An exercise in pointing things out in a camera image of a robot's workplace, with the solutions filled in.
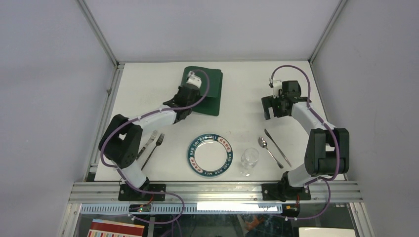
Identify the white plate teal rim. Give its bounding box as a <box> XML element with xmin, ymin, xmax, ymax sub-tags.
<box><xmin>186</xmin><ymin>133</ymin><xmax>233</xmax><ymax>178</ymax></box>

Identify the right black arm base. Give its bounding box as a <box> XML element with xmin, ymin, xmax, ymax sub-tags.
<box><xmin>261</xmin><ymin>183</ymin><xmax>311</xmax><ymax>202</ymax></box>

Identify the silver fork dark handle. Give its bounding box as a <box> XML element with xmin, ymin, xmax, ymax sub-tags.
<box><xmin>136</xmin><ymin>130</ymin><xmax>158</xmax><ymax>159</ymax></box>

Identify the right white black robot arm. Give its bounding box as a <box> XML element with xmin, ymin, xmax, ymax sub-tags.
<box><xmin>261</xmin><ymin>80</ymin><xmax>350</xmax><ymax>201</ymax></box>

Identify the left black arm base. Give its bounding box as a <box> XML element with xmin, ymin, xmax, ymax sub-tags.
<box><xmin>118</xmin><ymin>184</ymin><xmax>167</xmax><ymax>201</ymax></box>

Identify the silver spoon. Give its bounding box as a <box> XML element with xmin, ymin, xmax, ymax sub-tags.
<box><xmin>258</xmin><ymin>137</ymin><xmax>284</xmax><ymax>169</ymax></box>

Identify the clear drinking glass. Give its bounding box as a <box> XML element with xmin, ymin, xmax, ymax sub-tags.
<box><xmin>240</xmin><ymin>148</ymin><xmax>259</xmax><ymax>176</ymax></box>

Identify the dark green placemat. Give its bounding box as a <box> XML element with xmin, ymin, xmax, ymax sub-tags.
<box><xmin>181</xmin><ymin>66</ymin><xmax>223</xmax><ymax>116</ymax></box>

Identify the slim silver fork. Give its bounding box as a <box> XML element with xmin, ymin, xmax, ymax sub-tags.
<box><xmin>141</xmin><ymin>133</ymin><xmax>165</xmax><ymax>170</ymax></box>

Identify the red striped book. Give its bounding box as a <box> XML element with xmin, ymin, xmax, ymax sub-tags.
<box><xmin>87</xmin><ymin>219</ymin><xmax>145</xmax><ymax>237</ymax></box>

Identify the orange object under table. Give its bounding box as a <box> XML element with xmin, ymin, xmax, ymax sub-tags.
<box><xmin>245</xmin><ymin>216</ymin><xmax>264</xmax><ymax>231</ymax></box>

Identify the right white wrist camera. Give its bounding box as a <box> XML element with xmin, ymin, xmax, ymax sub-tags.
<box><xmin>269</xmin><ymin>78</ymin><xmax>282</xmax><ymax>98</ymax></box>

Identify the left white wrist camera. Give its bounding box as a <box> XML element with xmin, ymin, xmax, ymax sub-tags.
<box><xmin>186</xmin><ymin>71</ymin><xmax>202</xmax><ymax>89</ymax></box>

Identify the white slotted cable duct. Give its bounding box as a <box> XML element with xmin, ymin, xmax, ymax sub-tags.
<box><xmin>80</xmin><ymin>202</ymin><xmax>283</xmax><ymax>215</ymax></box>

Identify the silver table knife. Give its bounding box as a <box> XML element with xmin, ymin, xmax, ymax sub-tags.
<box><xmin>264</xmin><ymin>128</ymin><xmax>292</xmax><ymax>167</ymax></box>

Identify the white box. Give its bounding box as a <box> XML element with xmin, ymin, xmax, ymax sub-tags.
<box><xmin>298</xmin><ymin>227</ymin><xmax>356</xmax><ymax>237</ymax></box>

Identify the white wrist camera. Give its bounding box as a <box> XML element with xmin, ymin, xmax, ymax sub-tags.
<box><xmin>186</xmin><ymin>71</ymin><xmax>202</xmax><ymax>89</ymax></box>
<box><xmin>269</xmin><ymin>78</ymin><xmax>282</xmax><ymax>98</ymax></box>

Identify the aluminium frame rail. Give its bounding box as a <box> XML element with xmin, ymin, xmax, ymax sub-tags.
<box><xmin>68</xmin><ymin>181</ymin><xmax>364</xmax><ymax>204</ymax></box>

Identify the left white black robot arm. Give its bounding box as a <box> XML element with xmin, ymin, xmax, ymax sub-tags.
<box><xmin>98</xmin><ymin>84</ymin><xmax>202</xmax><ymax>200</ymax></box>

